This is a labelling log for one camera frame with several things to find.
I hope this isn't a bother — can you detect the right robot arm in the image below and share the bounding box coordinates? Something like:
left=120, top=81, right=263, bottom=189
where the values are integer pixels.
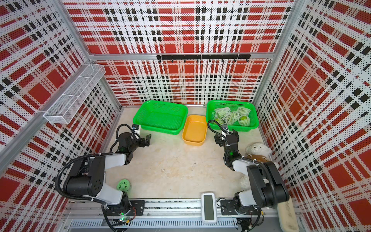
left=207, top=120, right=290, bottom=214

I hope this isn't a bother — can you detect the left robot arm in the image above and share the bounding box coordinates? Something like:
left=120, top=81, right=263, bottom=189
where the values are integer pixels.
left=55, top=124, right=152, bottom=206

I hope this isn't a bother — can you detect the green basket with apples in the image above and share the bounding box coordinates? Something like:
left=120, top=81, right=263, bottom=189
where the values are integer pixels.
left=133, top=101, right=188, bottom=135

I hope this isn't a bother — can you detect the empty green basket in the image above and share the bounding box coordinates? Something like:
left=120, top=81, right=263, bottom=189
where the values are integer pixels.
left=206, top=100, right=259, bottom=132

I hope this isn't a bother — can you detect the plush toy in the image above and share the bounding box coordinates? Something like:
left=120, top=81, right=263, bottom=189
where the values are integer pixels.
left=242, top=143, right=278, bottom=167

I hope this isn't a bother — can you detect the yellow tray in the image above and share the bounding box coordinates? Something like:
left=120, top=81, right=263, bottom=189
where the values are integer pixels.
left=182, top=115, right=208, bottom=147

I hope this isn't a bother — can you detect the white timer device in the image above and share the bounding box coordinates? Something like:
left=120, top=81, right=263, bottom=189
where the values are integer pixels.
left=201, top=192, right=217, bottom=224

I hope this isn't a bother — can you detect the clear wall shelf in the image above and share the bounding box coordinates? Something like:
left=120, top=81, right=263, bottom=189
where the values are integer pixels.
left=43, top=63, right=105, bottom=124

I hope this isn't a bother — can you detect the black hook rail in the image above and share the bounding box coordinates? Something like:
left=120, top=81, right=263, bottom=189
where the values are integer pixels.
left=156, top=54, right=252, bottom=62

